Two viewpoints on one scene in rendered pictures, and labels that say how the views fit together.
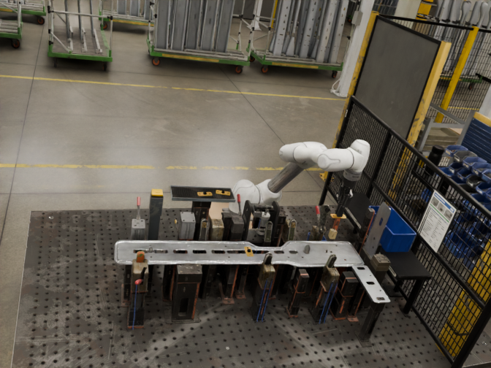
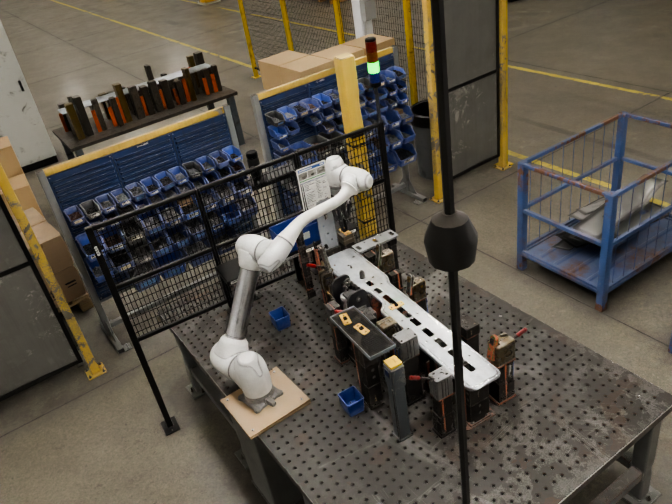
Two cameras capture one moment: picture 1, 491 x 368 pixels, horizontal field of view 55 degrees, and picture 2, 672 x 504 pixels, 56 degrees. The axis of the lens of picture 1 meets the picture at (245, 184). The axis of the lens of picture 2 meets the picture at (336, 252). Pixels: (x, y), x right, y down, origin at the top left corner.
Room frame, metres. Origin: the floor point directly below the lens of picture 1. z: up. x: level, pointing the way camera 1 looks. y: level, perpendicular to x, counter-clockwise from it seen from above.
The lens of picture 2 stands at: (2.64, 2.49, 3.05)
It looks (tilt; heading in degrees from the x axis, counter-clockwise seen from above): 32 degrees down; 264
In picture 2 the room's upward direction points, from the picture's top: 10 degrees counter-clockwise
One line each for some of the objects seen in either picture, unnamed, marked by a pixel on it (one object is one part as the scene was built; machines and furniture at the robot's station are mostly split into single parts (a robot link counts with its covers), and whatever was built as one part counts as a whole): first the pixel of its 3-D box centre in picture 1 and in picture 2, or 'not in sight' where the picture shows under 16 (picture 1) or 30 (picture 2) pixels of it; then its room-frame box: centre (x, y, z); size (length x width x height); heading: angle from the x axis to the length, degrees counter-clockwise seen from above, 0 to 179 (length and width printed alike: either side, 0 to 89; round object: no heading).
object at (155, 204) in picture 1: (153, 226); (398, 400); (2.26, 0.48, 0.92); 0.08 x 0.08 x 0.44; 18
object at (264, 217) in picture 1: (255, 237); (354, 320); (2.32, -0.12, 0.94); 0.18 x 0.13 x 0.49; 108
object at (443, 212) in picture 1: (436, 220); (313, 185); (2.32, -1.09, 1.30); 0.23 x 0.02 x 0.31; 18
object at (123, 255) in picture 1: (245, 253); (399, 307); (2.08, -0.07, 1.00); 1.38 x 0.22 x 0.02; 108
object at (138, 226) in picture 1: (136, 250); (442, 403); (2.07, 0.52, 0.88); 0.11 x 0.10 x 0.36; 18
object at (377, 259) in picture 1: (372, 282); (349, 257); (2.20, -0.83, 0.88); 0.08 x 0.08 x 0.36; 18
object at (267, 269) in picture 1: (262, 290); (418, 306); (1.95, -0.20, 0.87); 0.12 x 0.09 x 0.35; 18
